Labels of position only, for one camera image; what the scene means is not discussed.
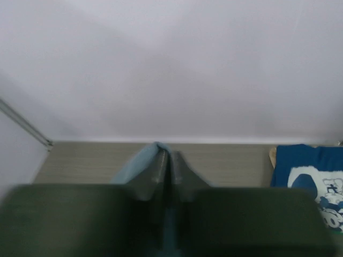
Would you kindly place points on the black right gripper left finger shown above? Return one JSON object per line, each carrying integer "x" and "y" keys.
{"x": 87, "y": 219}

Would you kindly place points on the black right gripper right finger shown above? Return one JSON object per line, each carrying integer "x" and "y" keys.
{"x": 239, "y": 221}

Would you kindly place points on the grey-blue t shirt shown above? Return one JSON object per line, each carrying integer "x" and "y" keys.
{"x": 139, "y": 166}

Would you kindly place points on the blue printed folded t shirt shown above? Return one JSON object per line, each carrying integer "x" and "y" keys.
{"x": 317, "y": 169}

